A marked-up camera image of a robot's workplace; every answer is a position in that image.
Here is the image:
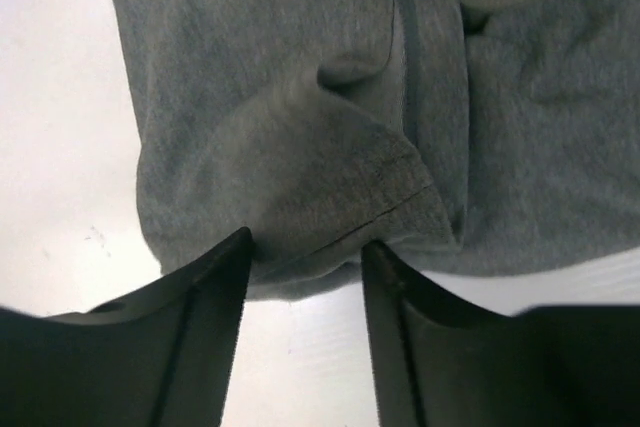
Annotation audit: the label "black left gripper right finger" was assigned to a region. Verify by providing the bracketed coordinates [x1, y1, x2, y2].
[361, 241, 639, 427]

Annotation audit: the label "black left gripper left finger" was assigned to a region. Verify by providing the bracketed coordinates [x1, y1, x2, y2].
[1, 228, 252, 426]

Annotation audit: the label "grey shorts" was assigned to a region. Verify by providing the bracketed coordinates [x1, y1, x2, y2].
[113, 0, 639, 299]

